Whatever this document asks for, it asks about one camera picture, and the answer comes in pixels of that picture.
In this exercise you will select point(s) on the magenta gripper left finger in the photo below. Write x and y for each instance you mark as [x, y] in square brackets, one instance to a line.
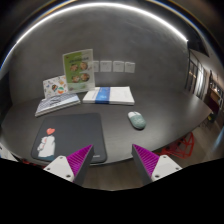
[72, 168]

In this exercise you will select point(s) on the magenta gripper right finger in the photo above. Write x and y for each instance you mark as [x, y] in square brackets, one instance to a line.
[151, 166]

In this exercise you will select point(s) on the dark grey mouse pad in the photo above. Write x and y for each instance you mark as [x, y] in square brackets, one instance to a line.
[65, 134]

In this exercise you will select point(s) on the pale green computer mouse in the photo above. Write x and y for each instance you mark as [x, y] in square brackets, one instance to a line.
[137, 120]

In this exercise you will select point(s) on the grey striped book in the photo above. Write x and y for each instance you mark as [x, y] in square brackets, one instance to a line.
[56, 103]

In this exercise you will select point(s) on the white book with blue band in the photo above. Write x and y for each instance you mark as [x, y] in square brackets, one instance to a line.
[110, 95]

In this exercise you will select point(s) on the white card with stickers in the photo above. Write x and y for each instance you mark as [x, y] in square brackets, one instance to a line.
[55, 86]

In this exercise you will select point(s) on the green menu sign stand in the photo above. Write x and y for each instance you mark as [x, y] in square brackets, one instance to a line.
[79, 70]

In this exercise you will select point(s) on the curved ceiling light strip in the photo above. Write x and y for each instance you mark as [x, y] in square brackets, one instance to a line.
[49, 15]

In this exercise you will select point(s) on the red wire chair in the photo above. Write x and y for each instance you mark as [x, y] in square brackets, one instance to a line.
[181, 148]

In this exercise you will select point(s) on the white wall socket plate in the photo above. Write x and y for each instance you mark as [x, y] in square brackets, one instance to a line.
[96, 66]
[118, 66]
[105, 66]
[129, 67]

